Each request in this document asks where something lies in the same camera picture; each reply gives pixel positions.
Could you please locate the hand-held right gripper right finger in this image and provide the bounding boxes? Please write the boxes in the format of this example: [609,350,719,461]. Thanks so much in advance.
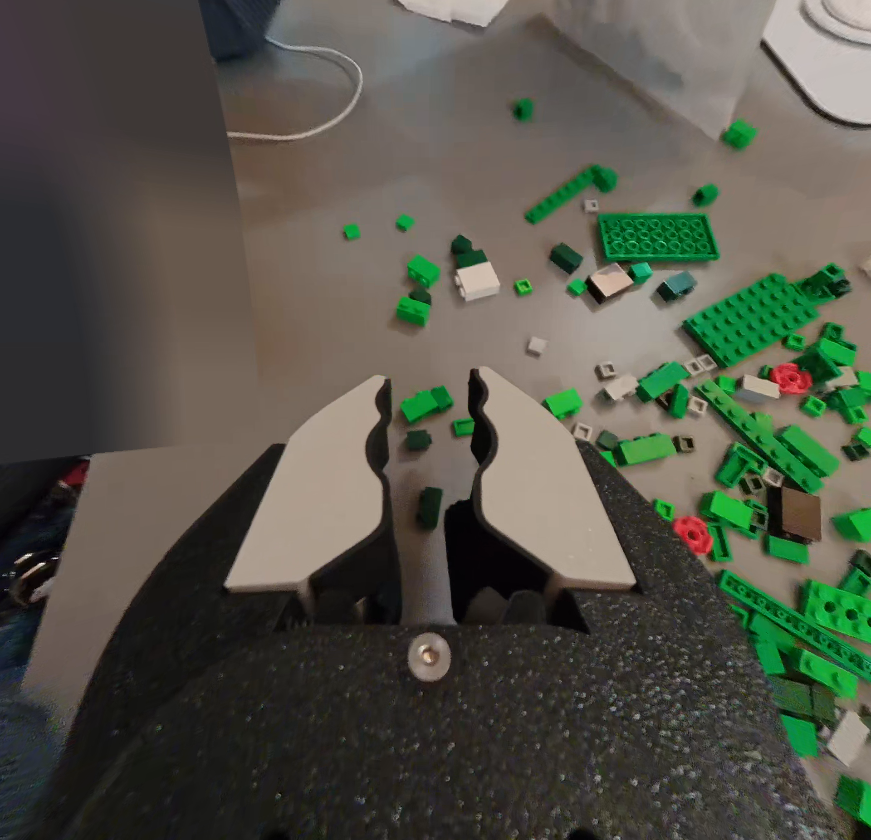
[444,368,639,626]

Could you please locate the white brick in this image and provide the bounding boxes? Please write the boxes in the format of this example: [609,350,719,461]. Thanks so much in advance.
[455,262,502,302]

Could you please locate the green studded plate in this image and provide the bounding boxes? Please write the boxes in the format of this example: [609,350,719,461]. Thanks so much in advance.
[682,273,821,369]

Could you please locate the person's leg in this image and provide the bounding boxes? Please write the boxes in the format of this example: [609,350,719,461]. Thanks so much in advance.
[0,455,79,705]

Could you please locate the green rectangular plate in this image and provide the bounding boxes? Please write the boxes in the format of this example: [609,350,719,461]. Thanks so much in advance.
[597,212,721,263]

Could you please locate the green bracket piece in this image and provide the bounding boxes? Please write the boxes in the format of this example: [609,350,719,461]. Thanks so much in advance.
[799,263,853,303]

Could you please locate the brown printed brick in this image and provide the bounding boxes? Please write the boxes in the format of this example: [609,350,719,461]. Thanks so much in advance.
[768,486,823,543]

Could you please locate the heap of green toy bricks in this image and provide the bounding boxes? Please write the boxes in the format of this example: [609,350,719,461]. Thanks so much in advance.
[395,233,871,824]

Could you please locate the keys on carabiner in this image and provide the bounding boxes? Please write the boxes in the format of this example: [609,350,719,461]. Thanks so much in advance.
[0,551,57,607]

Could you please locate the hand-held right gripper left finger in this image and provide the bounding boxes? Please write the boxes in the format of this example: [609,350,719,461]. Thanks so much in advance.
[223,375,402,625]

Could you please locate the thin green plate with holes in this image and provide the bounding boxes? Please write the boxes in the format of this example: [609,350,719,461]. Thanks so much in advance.
[718,570,871,681]

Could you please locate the white printed paper bag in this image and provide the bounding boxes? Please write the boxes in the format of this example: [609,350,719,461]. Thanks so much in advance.
[544,0,793,140]

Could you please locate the white metal stand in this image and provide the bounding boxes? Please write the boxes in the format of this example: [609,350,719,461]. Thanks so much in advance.
[761,0,871,130]

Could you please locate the long green plate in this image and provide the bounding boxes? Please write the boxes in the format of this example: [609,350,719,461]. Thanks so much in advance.
[694,377,826,494]
[525,166,603,226]

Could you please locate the green brick with holes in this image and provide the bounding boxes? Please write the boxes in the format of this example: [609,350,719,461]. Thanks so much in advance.
[799,579,871,644]

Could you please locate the red round piece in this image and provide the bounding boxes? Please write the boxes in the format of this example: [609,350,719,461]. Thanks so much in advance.
[770,362,814,396]
[674,515,714,555]

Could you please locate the grey desk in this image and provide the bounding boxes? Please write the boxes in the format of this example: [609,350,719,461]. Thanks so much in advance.
[20,0,871,820]

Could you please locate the white cable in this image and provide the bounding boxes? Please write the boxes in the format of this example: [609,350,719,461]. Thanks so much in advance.
[226,36,365,142]

